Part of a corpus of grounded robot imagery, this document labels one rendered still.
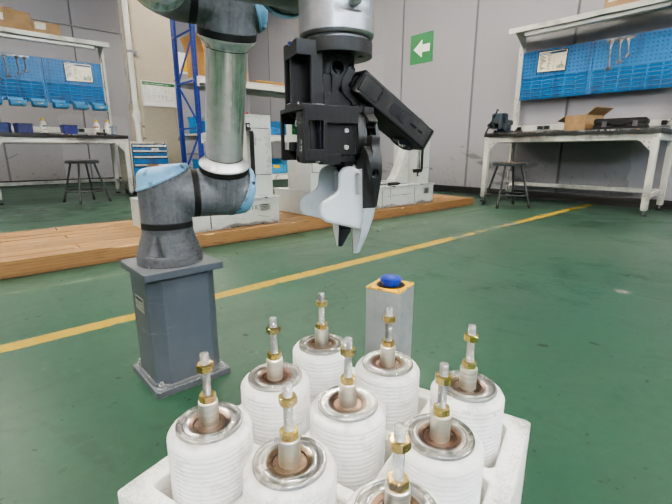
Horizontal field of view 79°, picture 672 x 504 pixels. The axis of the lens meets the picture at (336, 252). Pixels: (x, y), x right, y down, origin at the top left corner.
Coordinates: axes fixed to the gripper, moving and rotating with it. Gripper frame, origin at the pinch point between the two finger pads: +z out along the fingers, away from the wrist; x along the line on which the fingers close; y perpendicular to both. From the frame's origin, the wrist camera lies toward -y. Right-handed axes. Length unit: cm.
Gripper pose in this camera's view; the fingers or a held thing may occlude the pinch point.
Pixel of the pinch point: (353, 237)
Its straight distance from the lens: 47.0
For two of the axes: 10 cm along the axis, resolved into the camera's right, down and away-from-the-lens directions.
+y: -9.0, 1.0, -4.3
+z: 0.0, 9.7, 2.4
